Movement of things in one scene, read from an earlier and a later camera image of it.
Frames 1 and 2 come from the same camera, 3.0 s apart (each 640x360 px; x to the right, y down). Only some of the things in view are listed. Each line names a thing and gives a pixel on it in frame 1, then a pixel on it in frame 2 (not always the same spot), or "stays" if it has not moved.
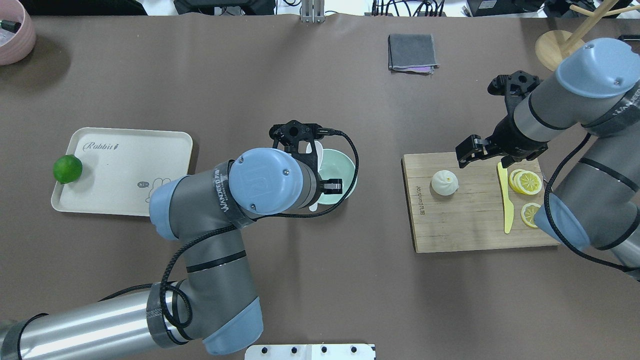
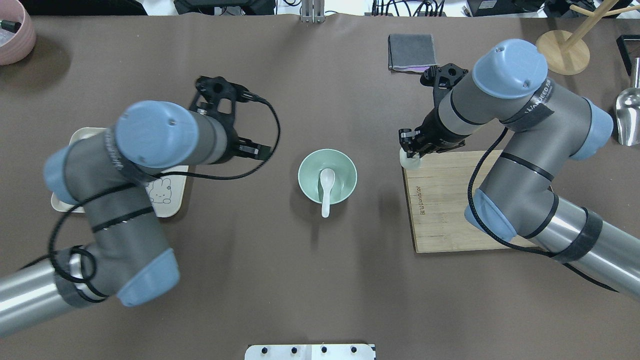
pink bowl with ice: x=18 y=33 stays
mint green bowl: x=337 y=165 stays
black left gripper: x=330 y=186 -> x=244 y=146
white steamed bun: x=444 y=182 -> x=412 y=163
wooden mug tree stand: x=552 y=47 stays
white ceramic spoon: x=319 y=153 -> x=327 y=178
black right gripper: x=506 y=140 -> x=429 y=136
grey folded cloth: x=411 y=52 stays
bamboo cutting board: x=454 y=209 stays
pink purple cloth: x=422 y=70 stays
